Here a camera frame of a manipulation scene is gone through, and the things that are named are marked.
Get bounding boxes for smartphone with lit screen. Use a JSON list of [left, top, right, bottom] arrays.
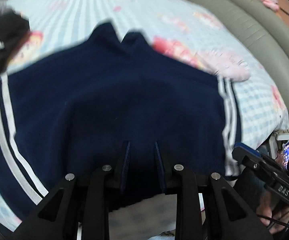
[[283, 141, 289, 169]]

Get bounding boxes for white bedside table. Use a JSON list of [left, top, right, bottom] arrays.
[[268, 132, 289, 159]]

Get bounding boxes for person's right hand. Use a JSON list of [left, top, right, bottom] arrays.
[[256, 191, 289, 226]]

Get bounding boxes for blue checkered cartoon blanket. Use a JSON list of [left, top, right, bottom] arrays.
[[0, 0, 289, 231]]

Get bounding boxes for grey padded headboard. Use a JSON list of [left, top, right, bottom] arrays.
[[188, 0, 289, 113]]

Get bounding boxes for pile of dark clothes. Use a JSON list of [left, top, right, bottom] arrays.
[[0, 10, 30, 74]]

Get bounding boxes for navy white-striped shorts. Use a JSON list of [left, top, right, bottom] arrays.
[[0, 22, 243, 217]]

